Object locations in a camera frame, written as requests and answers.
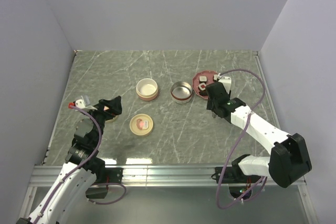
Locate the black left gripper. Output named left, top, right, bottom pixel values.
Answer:
left=83, top=95, right=121, bottom=145

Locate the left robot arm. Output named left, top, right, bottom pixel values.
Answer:
left=17, top=96, right=122, bottom=223

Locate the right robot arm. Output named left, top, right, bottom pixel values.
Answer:
left=206, top=82, right=312, bottom=188

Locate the sushi roll red centre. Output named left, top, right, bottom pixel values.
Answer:
left=198, top=83, right=206, bottom=92

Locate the sushi roll white top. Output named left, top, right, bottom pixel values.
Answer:
left=198, top=76, right=207, bottom=83

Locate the pink octagonal plate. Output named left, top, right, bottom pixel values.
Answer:
left=192, top=70, right=218, bottom=100

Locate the steel bowl red band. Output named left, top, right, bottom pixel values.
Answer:
left=170, top=81, right=193, bottom=104

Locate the cream lid with label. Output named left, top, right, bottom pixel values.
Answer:
left=129, top=114, right=154, bottom=136

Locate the pink bowl white inside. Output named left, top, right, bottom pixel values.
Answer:
left=136, top=78, right=159, bottom=101

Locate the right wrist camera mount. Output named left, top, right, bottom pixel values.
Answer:
left=217, top=73, right=232, bottom=94

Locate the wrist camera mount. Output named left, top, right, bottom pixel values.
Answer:
left=217, top=73, right=232, bottom=94
left=68, top=95, right=97, bottom=112

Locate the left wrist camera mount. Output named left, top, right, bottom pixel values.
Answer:
left=68, top=95, right=97, bottom=112

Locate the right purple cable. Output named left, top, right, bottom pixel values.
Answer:
left=215, top=68, right=268, bottom=209

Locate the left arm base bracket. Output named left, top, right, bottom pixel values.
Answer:
left=86, top=167, right=123, bottom=200

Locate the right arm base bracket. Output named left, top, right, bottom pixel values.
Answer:
left=222, top=154, right=261, bottom=184

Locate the aluminium front rail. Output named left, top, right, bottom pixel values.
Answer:
left=28, top=164, right=219, bottom=187

